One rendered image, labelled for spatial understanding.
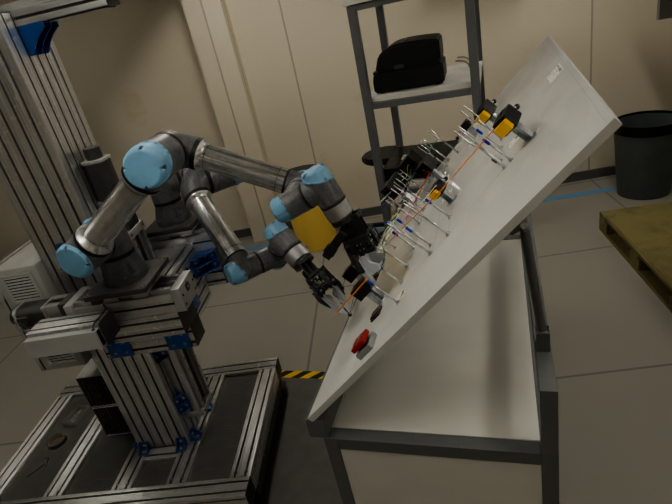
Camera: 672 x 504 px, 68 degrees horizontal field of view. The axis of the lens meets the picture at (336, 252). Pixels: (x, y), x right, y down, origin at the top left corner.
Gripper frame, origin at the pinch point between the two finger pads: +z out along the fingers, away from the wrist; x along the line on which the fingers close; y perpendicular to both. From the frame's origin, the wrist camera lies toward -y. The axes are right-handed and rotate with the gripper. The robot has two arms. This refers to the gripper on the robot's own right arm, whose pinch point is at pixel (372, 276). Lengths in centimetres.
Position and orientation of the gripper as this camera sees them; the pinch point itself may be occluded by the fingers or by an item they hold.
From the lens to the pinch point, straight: 143.8
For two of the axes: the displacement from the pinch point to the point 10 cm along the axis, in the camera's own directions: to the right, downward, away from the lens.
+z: 5.2, 7.9, 3.1
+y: 8.0, -3.3, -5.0
